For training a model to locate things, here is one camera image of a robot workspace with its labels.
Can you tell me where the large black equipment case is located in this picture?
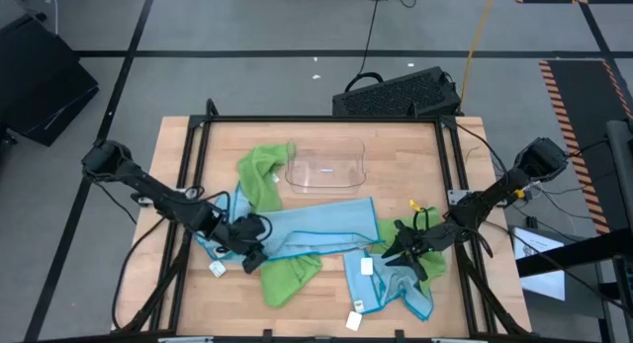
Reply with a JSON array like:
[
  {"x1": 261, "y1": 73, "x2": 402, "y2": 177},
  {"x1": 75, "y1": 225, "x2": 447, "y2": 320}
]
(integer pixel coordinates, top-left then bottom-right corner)
[{"x1": 0, "y1": 14, "x2": 100, "y2": 147}]

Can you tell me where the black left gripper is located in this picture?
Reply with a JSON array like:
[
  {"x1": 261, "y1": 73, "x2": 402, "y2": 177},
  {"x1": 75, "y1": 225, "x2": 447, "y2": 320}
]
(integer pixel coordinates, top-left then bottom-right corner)
[{"x1": 213, "y1": 214, "x2": 272, "y2": 275}]

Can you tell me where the black metal stand beam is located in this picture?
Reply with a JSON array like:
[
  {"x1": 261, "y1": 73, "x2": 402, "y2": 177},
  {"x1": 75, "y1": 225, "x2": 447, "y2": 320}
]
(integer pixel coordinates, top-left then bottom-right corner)
[{"x1": 516, "y1": 227, "x2": 633, "y2": 279}]

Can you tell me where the black hanging cable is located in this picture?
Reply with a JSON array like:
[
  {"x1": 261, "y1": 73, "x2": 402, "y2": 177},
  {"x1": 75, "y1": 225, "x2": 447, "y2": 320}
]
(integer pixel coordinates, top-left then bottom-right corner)
[{"x1": 344, "y1": 0, "x2": 385, "y2": 93}]

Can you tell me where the grey metal post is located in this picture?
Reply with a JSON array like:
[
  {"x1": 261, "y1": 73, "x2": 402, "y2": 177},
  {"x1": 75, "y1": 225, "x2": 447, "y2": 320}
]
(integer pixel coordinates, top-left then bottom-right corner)
[{"x1": 606, "y1": 119, "x2": 633, "y2": 235}]

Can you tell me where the white printed sheet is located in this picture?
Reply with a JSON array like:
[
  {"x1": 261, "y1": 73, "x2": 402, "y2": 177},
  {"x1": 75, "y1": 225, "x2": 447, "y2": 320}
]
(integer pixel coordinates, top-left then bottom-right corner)
[{"x1": 512, "y1": 225, "x2": 568, "y2": 302}]

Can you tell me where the clear plastic bin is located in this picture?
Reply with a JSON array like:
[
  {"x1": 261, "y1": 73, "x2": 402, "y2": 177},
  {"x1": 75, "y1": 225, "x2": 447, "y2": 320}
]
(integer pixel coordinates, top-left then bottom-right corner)
[{"x1": 284, "y1": 137, "x2": 368, "y2": 195}]

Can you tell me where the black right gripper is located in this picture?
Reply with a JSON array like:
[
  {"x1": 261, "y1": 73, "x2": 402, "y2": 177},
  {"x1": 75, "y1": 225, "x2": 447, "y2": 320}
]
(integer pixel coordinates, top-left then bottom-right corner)
[{"x1": 381, "y1": 218, "x2": 459, "y2": 283}]

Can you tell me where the black perforated computer case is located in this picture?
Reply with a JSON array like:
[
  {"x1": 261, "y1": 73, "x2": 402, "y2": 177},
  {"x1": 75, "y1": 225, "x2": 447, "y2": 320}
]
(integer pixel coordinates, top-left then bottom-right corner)
[{"x1": 331, "y1": 65, "x2": 464, "y2": 118}]

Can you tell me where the green microfiber towel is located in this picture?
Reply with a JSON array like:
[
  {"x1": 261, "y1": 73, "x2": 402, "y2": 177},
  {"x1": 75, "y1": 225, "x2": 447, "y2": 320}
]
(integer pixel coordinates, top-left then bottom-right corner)
[
  {"x1": 259, "y1": 253, "x2": 323, "y2": 309},
  {"x1": 235, "y1": 142, "x2": 298, "y2": 214},
  {"x1": 370, "y1": 207, "x2": 447, "y2": 285}
]

